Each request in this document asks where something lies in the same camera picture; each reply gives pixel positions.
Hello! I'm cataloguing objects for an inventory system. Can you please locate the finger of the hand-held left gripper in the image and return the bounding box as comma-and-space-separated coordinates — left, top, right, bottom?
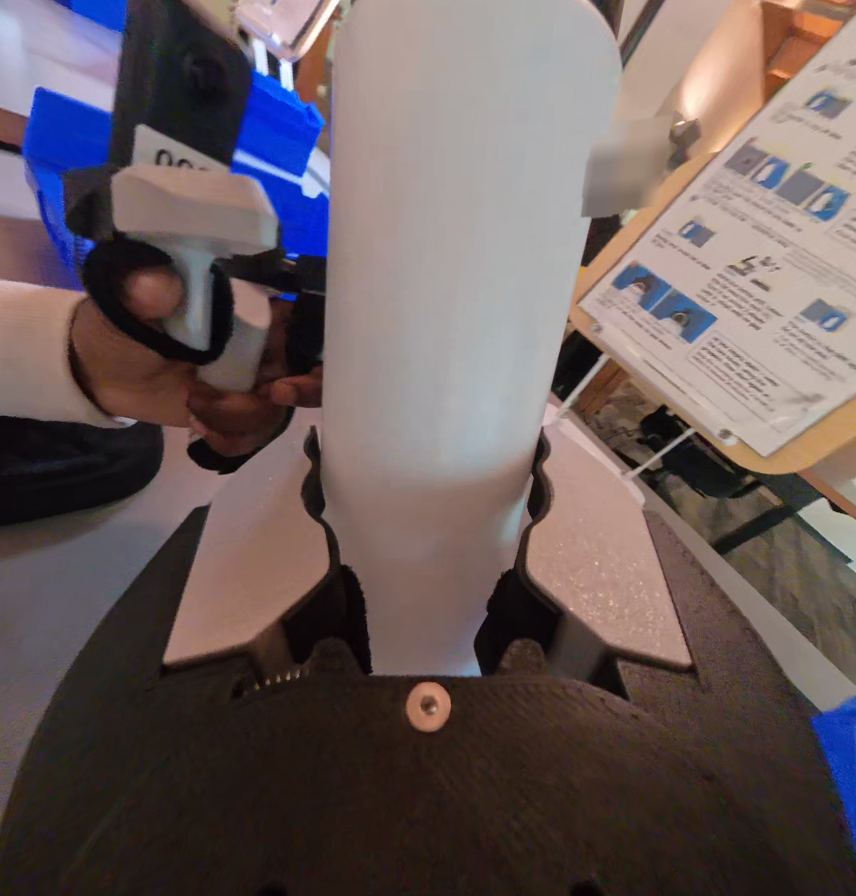
109, 166, 282, 256

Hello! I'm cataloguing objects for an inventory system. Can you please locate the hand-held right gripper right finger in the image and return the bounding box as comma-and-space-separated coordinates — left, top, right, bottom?
521, 423, 695, 681

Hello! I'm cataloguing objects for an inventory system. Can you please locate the black tripod stand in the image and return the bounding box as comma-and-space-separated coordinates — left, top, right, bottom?
606, 0, 668, 71

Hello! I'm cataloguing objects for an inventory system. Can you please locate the black honeycomb seat cushion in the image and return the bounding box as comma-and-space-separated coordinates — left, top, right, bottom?
0, 416, 164, 529

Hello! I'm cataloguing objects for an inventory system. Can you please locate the printed instruction sheet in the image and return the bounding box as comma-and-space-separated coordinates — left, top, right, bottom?
578, 7, 856, 457

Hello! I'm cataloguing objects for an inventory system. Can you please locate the wooden top office desk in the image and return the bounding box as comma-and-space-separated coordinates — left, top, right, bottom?
797, 468, 856, 531

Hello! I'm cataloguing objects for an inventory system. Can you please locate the black office chair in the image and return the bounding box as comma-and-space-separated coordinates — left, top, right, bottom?
638, 406, 759, 499

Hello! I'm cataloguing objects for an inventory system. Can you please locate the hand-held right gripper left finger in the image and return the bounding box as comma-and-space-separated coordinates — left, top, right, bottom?
162, 426, 341, 679

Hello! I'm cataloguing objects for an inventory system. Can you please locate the person's left hand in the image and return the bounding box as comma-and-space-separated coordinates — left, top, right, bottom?
67, 269, 325, 457

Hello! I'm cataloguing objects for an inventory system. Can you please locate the white plastic bottle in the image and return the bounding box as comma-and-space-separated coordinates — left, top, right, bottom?
321, 0, 623, 676

